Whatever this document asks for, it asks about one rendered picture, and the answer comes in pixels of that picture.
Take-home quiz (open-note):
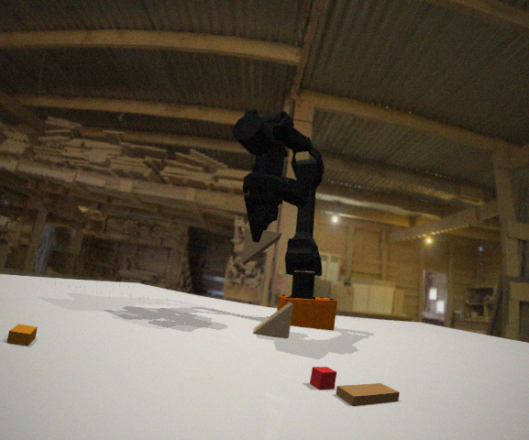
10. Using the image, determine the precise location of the small red cube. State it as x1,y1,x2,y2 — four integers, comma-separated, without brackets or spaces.
310,367,336,391

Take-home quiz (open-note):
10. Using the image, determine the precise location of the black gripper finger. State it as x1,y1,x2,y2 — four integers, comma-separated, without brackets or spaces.
263,214,277,231
244,195,280,242

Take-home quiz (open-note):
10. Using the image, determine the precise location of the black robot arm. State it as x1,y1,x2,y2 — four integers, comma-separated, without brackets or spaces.
232,109,324,300

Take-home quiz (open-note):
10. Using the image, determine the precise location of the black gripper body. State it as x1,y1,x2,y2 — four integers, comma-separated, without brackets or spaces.
243,160,283,200

